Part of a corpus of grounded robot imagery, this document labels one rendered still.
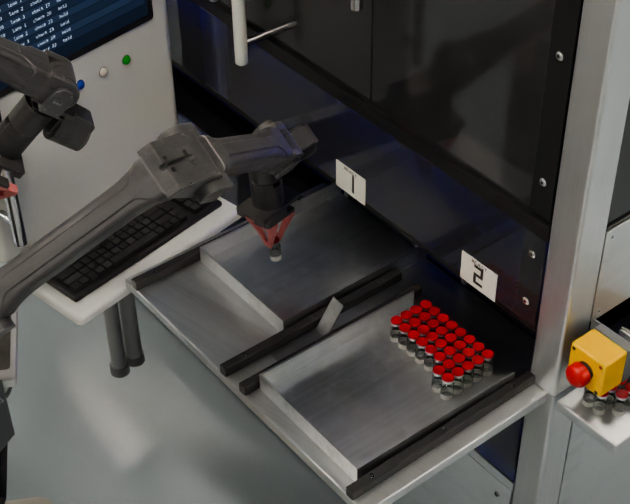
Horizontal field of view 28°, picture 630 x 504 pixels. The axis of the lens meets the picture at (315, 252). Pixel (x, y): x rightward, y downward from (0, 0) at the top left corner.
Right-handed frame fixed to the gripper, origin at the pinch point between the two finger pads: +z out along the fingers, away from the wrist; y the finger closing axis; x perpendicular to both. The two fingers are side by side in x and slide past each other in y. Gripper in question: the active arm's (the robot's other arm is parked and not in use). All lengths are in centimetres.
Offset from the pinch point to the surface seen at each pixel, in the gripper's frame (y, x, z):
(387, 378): -5.8, -31.6, 10.4
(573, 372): 6, -60, -1
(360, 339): -1.7, -22.0, 10.3
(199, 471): 2, 39, 97
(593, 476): 24, -56, 46
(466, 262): 13.5, -33.5, -3.6
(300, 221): 15.5, 8.6, 10.0
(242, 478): 7, 29, 97
